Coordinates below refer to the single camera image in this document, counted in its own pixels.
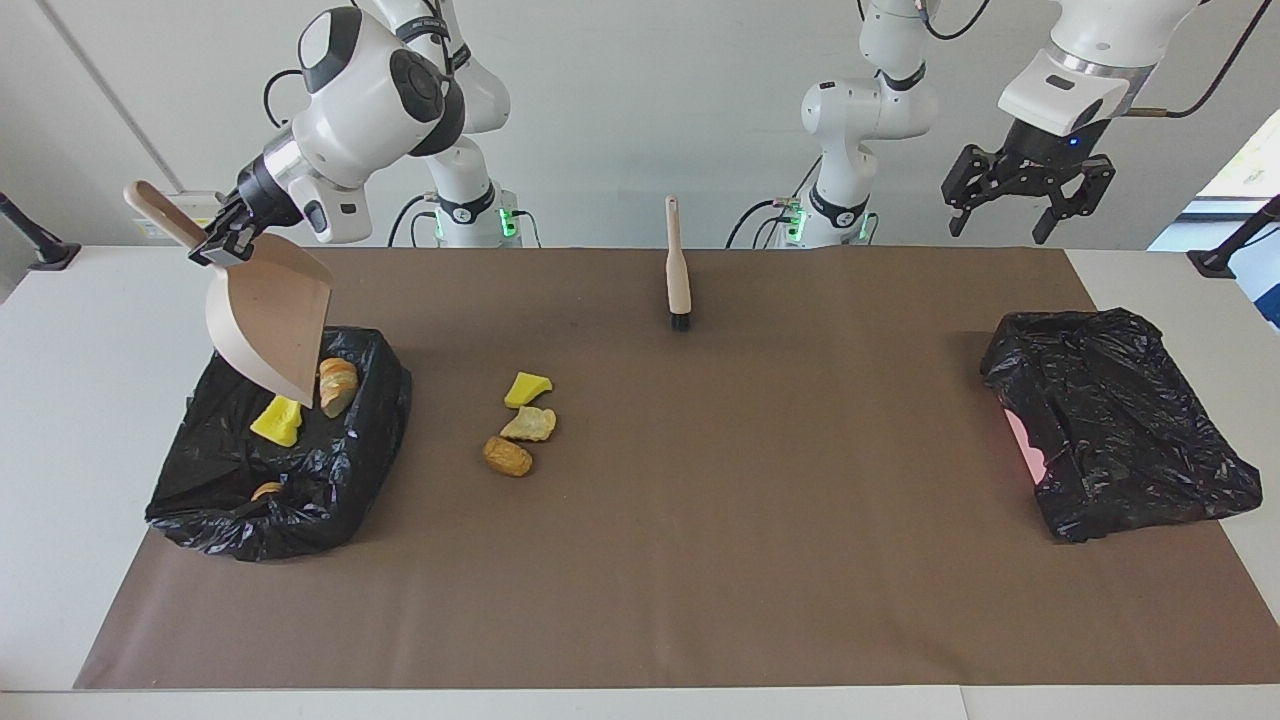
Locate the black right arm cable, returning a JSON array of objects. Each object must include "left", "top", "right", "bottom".
[{"left": 262, "top": 0, "right": 473, "bottom": 131}]

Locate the yellow wedge sponge piece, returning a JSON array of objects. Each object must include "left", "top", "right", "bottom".
[{"left": 504, "top": 372, "right": 554, "bottom": 409}]

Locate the brown fried food piece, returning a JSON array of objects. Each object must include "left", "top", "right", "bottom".
[{"left": 483, "top": 436, "right": 534, "bottom": 478}]

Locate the white wall socket box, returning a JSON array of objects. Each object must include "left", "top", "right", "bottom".
[{"left": 132, "top": 191, "right": 236, "bottom": 241}]

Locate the pale bread chunk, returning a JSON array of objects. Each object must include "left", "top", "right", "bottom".
[{"left": 500, "top": 406, "right": 558, "bottom": 443}]

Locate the black clamp stand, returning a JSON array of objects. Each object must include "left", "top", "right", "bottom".
[
  {"left": 1187, "top": 195, "right": 1280, "bottom": 279},
  {"left": 0, "top": 192, "right": 81, "bottom": 272}
]

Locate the striped bread roll piece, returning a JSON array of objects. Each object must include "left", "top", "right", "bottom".
[{"left": 318, "top": 357, "right": 359, "bottom": 419}]

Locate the brown table mat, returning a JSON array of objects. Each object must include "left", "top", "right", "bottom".
[{"left": 75, "top": 247, "right": 1280, "bottom": 691}]

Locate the beige hand brush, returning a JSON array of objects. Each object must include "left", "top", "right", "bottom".
[{"left": 665, "top": 195, "right": 693, "bottom": 333}]

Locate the pale pink dustpan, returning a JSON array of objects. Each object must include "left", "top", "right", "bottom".
[{"left": 124, "top": 180, "right": 334, "bottom": 408}]

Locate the black base cable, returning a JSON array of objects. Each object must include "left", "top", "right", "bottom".
[
  {"left": 388, "top": 193, "right": 441, "bottom": 249},
  {"left": 725, "top": 158, "right": 823, "bottom": 249}
]

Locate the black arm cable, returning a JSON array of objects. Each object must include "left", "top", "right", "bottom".
[
  {"left": 1140, "top": 0, "right": 1280, "bottom": 119},
  {"left": 262, "top": 0, "right": 473, "bottom": 131}
]

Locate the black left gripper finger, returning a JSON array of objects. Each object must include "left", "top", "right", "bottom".
[
  {"left": 1030, "top": 153, "right": 1118, "bottom": 246},
  {"left": 941, "top": 144, "right": 1009, "bottom": 238}
]

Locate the black bag lined pink bin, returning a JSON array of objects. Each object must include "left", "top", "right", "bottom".
[{"left": 980, "top": 308, "right": 1264, "bottom": 544}]

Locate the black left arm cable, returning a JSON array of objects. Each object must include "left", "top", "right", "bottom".
[{"left": 1140, "top": 0, "right": 1280, "bottom": 119}]

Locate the yellow oblong sponge piece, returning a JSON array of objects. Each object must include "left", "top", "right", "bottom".
[{"left": 250, "top": 395, "right": 304, "bottom": 448}]

